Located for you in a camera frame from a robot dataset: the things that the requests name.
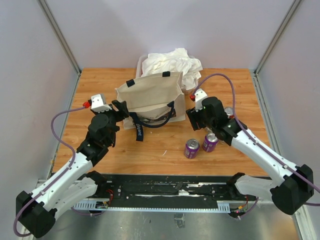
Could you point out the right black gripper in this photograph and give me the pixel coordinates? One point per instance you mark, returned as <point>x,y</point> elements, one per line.
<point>193,115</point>

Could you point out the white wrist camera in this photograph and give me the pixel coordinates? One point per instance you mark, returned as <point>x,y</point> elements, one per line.
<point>197,98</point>
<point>97,104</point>

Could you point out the white plastic basket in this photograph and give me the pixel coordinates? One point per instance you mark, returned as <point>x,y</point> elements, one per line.
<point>139,70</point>

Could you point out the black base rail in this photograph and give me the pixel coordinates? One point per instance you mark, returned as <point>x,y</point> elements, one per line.
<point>163,193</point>

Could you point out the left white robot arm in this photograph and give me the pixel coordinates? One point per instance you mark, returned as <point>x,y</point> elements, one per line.
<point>38,211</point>

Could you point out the crumpled white cloth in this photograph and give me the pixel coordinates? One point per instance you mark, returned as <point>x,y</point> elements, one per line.
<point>177,60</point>

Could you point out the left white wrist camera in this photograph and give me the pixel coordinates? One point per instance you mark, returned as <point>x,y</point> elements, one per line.
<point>97,104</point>

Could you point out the cream canvas tote bag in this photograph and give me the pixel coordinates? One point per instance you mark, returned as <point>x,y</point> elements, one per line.
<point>152,101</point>

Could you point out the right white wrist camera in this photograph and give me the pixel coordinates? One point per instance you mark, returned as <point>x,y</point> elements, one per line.
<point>197,98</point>

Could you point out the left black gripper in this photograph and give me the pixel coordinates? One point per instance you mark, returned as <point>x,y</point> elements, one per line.
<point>121,107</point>

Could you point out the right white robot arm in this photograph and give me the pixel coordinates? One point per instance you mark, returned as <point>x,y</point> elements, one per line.
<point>290,186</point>

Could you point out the red soda can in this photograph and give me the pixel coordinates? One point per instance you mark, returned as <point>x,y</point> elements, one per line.
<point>229,112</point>

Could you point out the purple soda can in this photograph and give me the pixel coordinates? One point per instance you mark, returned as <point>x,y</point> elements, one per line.
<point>192,147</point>
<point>210,142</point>

